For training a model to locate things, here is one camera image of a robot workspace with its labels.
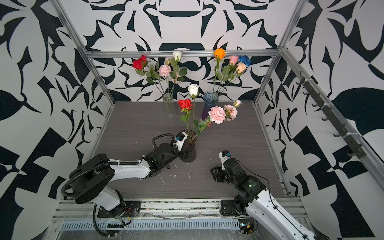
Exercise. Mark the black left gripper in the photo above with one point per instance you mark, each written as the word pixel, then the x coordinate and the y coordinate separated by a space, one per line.
pixel 182 156

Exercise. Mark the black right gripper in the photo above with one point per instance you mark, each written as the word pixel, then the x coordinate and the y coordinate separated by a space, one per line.
pixel 217 176

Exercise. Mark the smoky pink glass vase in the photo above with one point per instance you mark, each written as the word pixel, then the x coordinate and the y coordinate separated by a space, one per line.
pixel 188 153

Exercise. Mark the clear glass vase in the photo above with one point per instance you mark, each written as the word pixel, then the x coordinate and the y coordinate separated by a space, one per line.
pixel 170 109

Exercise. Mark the red rose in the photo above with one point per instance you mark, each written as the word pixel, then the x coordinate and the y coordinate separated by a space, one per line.
pixel 186 108

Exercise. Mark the small pink carnation stem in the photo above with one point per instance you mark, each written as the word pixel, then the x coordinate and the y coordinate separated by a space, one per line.
pixel 217 115

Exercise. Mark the small white rose stem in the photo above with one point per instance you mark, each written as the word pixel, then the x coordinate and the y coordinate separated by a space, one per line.
pixel 193 93

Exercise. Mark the purple blue glass vase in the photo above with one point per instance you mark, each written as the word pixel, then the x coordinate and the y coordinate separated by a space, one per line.
pixel 210 99

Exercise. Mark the pink peony flower stem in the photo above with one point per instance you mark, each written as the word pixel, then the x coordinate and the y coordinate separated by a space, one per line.
pixel 164 71

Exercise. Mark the red rose stem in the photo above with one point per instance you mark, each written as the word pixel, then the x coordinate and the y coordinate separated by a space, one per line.
pixel 149 72

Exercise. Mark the peach rose stem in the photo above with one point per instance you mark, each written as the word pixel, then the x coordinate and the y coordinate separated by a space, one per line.
pixel 238 72

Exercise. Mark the orange rose stem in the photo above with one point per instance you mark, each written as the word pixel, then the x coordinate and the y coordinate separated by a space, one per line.
pixel 219 55

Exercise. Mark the blue rose stem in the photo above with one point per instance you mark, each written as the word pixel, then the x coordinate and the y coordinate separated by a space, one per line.
pixel 243 59

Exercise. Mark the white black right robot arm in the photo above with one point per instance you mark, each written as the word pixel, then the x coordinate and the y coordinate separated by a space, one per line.
pixel 256 201

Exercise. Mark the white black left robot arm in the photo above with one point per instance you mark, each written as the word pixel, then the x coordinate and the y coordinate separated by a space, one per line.
pixel 89 182

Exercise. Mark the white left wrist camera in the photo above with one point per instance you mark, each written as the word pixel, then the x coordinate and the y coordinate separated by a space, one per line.
pixel 179 140

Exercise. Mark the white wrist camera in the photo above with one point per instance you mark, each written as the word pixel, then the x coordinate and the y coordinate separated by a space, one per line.
pixel 224 156
pixel 179 140

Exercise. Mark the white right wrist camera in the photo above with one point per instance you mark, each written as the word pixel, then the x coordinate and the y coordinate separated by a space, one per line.
pixel 224 156

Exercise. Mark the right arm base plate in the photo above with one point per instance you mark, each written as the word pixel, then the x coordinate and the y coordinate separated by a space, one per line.
pixel 239 207

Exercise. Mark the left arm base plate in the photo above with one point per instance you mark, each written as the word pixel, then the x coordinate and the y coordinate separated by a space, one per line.
pixel 128 209

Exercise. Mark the white slotted cable duct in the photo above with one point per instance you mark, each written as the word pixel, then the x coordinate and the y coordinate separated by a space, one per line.
pixel 186 224

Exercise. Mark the aluminium front rail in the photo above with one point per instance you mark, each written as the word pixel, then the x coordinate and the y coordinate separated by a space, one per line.
pixel 68 209

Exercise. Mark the black wall hook rack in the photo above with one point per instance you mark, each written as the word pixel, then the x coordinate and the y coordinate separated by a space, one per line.
pixel 333 115

